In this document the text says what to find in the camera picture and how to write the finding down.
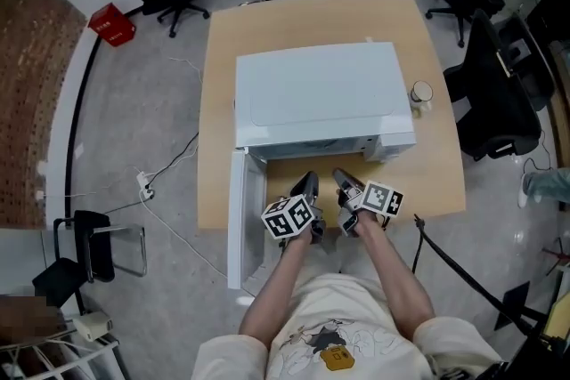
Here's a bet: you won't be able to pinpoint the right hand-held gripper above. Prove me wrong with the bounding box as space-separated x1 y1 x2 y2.
332 167 405 238

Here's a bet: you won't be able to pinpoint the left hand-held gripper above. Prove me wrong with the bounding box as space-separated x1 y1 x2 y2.
259 171 327 246

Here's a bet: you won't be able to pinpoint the person's left forearm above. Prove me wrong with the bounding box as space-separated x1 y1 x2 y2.
237 230 315 349

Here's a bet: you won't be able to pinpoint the person's right forearm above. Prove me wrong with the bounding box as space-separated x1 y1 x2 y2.
354 213 437 336

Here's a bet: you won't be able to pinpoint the person's light trousers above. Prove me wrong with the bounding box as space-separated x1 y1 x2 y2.
306 235 379 281

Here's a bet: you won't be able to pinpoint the white microwave door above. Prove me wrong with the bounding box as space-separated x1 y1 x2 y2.
226 146 269 291

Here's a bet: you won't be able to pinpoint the white microwave oven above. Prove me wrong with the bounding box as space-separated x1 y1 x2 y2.
233 40 418 163

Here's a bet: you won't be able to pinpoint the person's cream printed shirt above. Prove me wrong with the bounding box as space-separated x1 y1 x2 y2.
190 272 505 380

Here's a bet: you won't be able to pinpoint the black tripod stand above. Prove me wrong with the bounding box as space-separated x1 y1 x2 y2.
412 213 550 336

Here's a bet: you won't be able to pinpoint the white power strip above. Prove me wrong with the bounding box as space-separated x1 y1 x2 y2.
134 170 157 200

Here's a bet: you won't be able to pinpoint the wooden table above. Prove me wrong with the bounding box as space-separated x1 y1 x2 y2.
196 0 468 233

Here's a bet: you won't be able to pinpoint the black mesh office chair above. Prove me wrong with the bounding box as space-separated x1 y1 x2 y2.
442 8 557 162

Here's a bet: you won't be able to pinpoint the black metal-framed chair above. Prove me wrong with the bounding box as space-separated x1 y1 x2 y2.
31 209 149 313

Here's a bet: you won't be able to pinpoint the red box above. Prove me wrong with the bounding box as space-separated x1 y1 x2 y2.
86 2 137 48

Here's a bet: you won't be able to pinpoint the beige plastic box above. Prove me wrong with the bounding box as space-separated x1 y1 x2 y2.
70 310 113 343

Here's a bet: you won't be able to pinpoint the white floor cable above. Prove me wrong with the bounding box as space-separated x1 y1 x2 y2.
140 190 229 279

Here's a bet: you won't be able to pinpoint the black power cable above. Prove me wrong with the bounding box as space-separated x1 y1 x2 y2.
149 132 200 191

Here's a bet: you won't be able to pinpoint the white wire shelf rack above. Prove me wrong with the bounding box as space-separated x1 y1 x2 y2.
0 324 131 380

